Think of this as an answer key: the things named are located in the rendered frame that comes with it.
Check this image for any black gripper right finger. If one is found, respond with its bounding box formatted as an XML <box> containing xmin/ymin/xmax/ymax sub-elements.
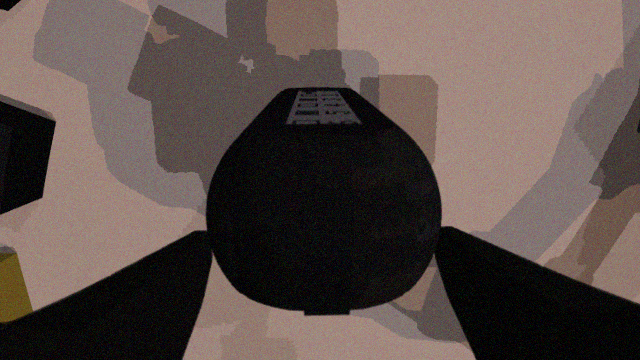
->
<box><xmin>434</xmin><ymin>226</ymin><xmax>640</xmax><ymax>360</ymax></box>

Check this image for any yellow rectangular block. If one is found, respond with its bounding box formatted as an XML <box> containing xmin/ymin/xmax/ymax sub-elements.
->
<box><xmin>0</xmin><ymin>253</ymin><xmax>33</xmax><ymax>323</ymax></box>

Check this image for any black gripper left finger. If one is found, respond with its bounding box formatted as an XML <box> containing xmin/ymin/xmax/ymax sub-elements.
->
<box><xmin>0</xmin><ymin>230</ymin><xmax>213</xmax><ymax>360</ymax></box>

